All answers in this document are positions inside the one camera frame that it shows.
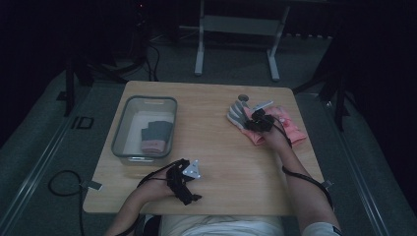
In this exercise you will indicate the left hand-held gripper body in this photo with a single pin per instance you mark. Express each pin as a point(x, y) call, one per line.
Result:
point(178, 183)

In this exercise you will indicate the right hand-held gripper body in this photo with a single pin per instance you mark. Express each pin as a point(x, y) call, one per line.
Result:
point(260, 118)

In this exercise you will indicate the pink glove with grey palm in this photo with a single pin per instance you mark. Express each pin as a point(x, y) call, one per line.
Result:
point(236, 114)

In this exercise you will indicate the pink padded glove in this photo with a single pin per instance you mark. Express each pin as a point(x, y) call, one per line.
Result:
point(295, 131)

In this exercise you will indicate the grey fingerless glove pink cuff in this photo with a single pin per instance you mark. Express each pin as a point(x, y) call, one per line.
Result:
point(157, 134)

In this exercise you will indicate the clear plastic bin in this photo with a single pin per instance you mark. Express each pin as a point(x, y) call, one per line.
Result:
point(131, 131)

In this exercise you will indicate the person's left hand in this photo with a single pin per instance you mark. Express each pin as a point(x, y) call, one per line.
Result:
point(159, 188)

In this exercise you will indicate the person's right hand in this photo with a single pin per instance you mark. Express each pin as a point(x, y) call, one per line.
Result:
point(277, 139)

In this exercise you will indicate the round grey table grommet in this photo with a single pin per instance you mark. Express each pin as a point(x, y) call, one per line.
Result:
point(243, 97)

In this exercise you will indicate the person's white shirt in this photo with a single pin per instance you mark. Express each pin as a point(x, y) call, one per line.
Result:
point(223, 226)

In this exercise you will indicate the black tripod stand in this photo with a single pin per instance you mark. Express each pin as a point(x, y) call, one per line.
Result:
point(82, 70)
point(337, 85)

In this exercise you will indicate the grey table edge clip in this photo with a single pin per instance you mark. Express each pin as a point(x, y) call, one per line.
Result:
point(327, 184)
point(93, 185)

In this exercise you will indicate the white metal stand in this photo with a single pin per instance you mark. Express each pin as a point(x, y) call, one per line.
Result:
point(239, 25)

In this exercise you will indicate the black rectangular floor bracket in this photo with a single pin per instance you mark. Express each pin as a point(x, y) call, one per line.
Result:
point(83, 122)

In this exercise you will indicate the metal floor rail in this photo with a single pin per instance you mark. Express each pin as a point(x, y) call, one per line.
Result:
point(36, 168)
point(360, 183)

